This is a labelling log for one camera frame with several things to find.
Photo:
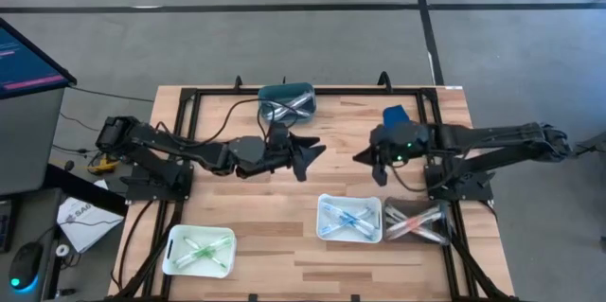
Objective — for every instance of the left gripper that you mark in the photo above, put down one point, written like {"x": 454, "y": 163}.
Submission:
{"x": 279, "y": 155}

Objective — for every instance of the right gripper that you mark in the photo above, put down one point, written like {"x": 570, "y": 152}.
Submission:
{"x": 386, "y": 146}

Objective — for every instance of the purple toothbrush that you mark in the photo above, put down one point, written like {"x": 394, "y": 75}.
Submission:
{"x": 291, "y": 105}
{"x": 303, "y": 111}
{"x": 272, "y": 113}
{"x": 303, "y": 98}
{"x": 284, "y": 111}

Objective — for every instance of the blue toothbrush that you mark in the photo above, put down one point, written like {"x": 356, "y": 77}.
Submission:
{"x": 330, "y": 229}
{"x": 355, "y": 225}
{"x": 362, "y": 214}
{"x": 367, "y": 232}
{"x": 348, "y": 220}
{"x": 333, "y": 211}

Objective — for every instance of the orange toothbrush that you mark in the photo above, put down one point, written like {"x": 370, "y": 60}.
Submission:
{"x": 426, "y": 217}
{"x": 433, "y": 236}
{"x": 395, "y": 231}
{"x": 416, "y": 222}
{"x": 402, "y": 219}

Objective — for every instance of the green toothbrush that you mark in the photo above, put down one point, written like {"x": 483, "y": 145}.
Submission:
{"x": 191, "y": 243}
{"x": 184, "y": 260}
{"x": 208, "y": 251}
{"x": 222, "y": 243}
{"x": 215, "y": 260}

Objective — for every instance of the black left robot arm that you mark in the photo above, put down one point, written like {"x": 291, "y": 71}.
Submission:
{"x": 165, "y": 141}

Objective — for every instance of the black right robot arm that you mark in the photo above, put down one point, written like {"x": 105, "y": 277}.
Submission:
{"x": 497, "y": 134}

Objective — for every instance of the white plastic bin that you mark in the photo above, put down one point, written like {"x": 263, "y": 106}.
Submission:
{"x": 350, "y": 199}
{"x": 189, "y": 271}

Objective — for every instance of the blue cloth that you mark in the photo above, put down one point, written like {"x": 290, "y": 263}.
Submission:
{"x": 395, "y": 115}

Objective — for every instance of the teal plastic bin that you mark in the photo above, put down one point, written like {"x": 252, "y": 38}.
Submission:
{"x": 265, "y": 88}

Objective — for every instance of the smoky transparent plastic bin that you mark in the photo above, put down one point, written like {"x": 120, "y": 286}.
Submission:
{"x": 393, "y": 241}

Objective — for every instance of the yellow tool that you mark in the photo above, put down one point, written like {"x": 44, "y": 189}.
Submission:
{"x": 104, "y": 165}

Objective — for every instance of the grey stand foot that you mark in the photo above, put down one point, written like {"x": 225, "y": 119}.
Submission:
{"x": 589, "y": 146}

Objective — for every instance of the white paper sheet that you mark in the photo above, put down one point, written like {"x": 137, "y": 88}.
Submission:
{"x": 85, "y": 224}

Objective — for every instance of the white tape roll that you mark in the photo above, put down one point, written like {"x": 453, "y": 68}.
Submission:
{"x": 62, "y": 250}

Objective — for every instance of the grey monitor cabinet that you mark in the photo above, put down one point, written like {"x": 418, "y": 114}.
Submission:
{"x": 28, "y": 141}

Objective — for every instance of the monitor with blue screen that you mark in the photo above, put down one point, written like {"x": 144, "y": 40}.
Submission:
{"x": 28, "y": 65}

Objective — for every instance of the black glowing computer mouse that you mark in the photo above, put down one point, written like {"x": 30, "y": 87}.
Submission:
{"x": 23, "y": 264}

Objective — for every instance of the black keyboard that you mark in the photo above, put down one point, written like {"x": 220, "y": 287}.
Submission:
{"x": 5, "y": 226}

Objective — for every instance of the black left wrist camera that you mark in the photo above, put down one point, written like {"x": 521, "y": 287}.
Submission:
{"x": 279, "y": 132}

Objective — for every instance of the black frame clip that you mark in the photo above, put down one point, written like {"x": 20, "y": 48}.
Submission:
{"x": 355, "y": 298}
{"x": 253, "y": 298}

